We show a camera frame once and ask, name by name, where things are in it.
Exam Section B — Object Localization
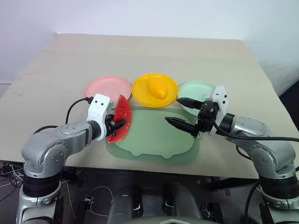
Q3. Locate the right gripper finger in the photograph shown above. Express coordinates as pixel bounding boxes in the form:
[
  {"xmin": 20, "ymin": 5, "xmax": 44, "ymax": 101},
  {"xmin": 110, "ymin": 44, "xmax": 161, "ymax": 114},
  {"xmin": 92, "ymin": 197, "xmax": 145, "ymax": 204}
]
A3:
[
  {"xmin": 176, "ymin": 97, "xmax": 204, "ymax": 110},
  {"xmin": 164, "ymin": 116, "xmax": 199, "ymax": 138}
]

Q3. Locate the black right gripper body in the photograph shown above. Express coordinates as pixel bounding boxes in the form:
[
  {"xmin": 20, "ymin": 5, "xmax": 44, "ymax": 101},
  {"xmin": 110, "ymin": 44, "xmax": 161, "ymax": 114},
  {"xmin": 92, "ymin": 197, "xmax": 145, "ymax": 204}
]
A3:
[{"xmin": 197, "ymin": 102, "xmax": 221, "ymax": 134}]

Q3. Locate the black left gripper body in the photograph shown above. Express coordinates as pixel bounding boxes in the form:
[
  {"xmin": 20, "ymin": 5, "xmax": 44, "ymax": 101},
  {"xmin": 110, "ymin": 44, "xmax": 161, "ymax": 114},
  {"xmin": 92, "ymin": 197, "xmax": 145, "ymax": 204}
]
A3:
[{"xmin": 104, "ymin": 113, "xmax": 117, "ymax": 137}]

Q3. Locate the red watermelon slice toy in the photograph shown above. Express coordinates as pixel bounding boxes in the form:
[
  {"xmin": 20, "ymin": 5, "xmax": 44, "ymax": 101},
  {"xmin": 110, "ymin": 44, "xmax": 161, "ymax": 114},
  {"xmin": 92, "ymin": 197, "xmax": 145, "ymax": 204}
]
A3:
[{"xmin": 107, "ymin": 94, "xmax": 134, "ymax": 143}]

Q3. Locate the light green plate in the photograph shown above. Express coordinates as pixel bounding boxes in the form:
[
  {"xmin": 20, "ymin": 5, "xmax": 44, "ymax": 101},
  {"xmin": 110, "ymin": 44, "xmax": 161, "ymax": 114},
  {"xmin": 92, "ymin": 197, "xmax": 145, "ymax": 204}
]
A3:
[{"xmin": 178, "ymin": 80, "xmax": 217, "ymax": 117}]

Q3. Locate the pink plate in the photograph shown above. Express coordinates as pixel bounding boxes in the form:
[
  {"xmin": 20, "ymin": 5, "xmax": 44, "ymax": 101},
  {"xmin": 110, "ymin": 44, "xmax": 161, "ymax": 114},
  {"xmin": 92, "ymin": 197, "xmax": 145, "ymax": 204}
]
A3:
[{"xmin": 82, "ymin": 75, "xmax": 132, "ymax": 105}]

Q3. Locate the yellow plate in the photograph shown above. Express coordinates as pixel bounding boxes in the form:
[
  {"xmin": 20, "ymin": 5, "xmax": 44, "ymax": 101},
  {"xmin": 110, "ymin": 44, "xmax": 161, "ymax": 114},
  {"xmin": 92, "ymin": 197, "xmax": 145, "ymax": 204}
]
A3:
[{"xmin": 131, "ymin": 72, "xmax": 178, "ymax": 109}]

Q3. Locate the green plastic tray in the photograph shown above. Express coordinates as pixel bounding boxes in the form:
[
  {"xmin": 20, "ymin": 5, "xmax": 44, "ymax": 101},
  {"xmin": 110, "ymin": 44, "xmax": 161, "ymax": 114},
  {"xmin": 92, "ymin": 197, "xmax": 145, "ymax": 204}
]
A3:
[{"xmin": 105, "ymin": 105, "xmax": 204, "ymax": 165}]

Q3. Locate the yellow mango toy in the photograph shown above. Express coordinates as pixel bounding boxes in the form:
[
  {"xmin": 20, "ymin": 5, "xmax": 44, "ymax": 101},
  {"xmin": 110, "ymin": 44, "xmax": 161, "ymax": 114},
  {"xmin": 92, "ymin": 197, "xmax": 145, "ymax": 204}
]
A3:
[{"xmin": 146, "ymin": 77, "xmax": 169, "ymax": 99}]

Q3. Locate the dark grey rounded leg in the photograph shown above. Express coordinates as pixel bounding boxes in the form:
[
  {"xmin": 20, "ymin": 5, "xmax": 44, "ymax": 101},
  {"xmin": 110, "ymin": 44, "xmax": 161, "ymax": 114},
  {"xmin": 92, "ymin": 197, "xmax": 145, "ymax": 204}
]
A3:
[
  {"xmin": 107, "ymin": 184, "xmax": 135, "ymax": 224},
  {"xmin": 171, "ymin": 182, "xmax": 202, "ymax": 224}
]

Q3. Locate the grey rounded robot torso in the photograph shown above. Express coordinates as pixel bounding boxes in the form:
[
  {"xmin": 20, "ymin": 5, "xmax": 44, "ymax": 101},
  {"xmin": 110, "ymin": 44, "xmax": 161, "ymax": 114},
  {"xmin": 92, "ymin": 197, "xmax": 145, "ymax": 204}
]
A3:
[{"xmin": 125, "ymin": 215, "xmax": 212, "ymax": 224}]

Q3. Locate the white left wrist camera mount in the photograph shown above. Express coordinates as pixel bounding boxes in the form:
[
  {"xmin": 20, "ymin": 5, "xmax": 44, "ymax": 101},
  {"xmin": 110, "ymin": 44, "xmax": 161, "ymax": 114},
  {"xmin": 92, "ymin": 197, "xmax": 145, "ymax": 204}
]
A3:
[{"xmin": 86, "ymin": 93, "xmax": 112, "ymax": 141}]

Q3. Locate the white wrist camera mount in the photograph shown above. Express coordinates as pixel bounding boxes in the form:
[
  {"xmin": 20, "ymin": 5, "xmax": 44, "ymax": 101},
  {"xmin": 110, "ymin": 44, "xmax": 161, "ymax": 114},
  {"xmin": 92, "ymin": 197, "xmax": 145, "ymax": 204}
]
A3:
[
  {"xmin": 86, "ymin": 93, "xmax": 112, "ymax": 141},
  {"xmin": 205, "ymin": 85, "xmax": 228, "ymax": 136}
]

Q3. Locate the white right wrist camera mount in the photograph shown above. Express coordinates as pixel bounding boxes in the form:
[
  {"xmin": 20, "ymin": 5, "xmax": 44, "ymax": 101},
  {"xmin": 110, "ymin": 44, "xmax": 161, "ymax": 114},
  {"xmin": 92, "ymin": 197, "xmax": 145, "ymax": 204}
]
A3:
[{"xmin": 205, "ymin": 85, "xmax": 228, "ymax": 136}]

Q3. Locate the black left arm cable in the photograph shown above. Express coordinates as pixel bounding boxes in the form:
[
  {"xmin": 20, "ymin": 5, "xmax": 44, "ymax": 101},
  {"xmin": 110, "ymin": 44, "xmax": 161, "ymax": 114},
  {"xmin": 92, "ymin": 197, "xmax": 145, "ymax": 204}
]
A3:
[{"xmin": 32, "ymin": 96, "xmax": 94, "ymax": 135}]

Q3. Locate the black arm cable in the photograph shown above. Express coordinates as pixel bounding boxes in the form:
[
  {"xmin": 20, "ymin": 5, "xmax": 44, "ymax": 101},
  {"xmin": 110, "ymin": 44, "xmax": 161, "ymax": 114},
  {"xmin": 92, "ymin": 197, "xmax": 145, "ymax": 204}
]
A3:
[
  {"xmin": 212, "ymin": 121, "xmax": 299, "ymax": 224},
  {"xmin": 32, "ymin": 96, "xmax": 94, "ymax": 135}
]

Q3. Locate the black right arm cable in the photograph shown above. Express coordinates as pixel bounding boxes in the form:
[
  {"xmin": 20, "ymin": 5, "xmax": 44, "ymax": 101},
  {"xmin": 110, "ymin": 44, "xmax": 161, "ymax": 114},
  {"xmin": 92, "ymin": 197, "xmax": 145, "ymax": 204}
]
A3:
[{"xmin": 212, "ymin": 121, "xmax": 299, "ymax": 224}]

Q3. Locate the thin white floor cable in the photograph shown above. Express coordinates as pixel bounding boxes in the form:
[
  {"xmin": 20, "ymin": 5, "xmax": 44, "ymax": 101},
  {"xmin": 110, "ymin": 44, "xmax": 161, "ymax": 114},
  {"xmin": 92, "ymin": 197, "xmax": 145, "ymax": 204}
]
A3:
[{"xmin": 88, "ymin": 186, "xmax": 114, "ymax": 217}]

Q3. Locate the white floor cable bundle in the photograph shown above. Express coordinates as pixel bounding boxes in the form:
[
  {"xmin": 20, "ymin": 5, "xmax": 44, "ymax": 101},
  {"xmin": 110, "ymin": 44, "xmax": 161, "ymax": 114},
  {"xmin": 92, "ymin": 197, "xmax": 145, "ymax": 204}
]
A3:
[{"xmin": 0, "ymin": 162, "xmax": 24, "ymax": 188}]

